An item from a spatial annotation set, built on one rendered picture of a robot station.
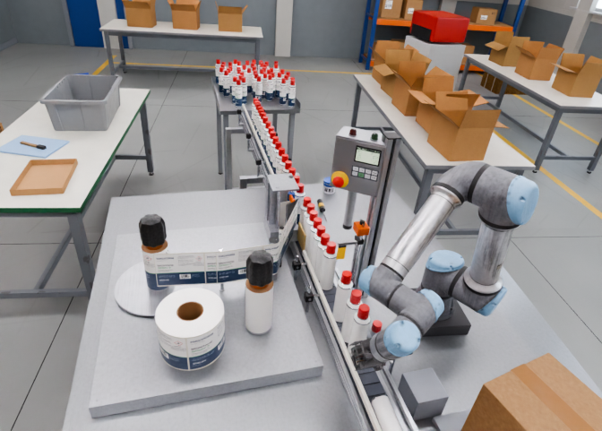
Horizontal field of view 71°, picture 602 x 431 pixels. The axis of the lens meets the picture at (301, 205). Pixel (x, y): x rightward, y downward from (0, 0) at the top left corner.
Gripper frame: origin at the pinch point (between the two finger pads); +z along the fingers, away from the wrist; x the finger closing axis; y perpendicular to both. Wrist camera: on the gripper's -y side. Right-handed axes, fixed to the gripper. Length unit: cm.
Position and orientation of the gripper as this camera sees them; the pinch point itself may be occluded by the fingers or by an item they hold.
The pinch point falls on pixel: (365, 358)
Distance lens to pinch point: 137.8
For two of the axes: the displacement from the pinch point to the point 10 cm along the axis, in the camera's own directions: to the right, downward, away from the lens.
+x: 1.8, 8.8, -4.4
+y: -9.6, 0.8, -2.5
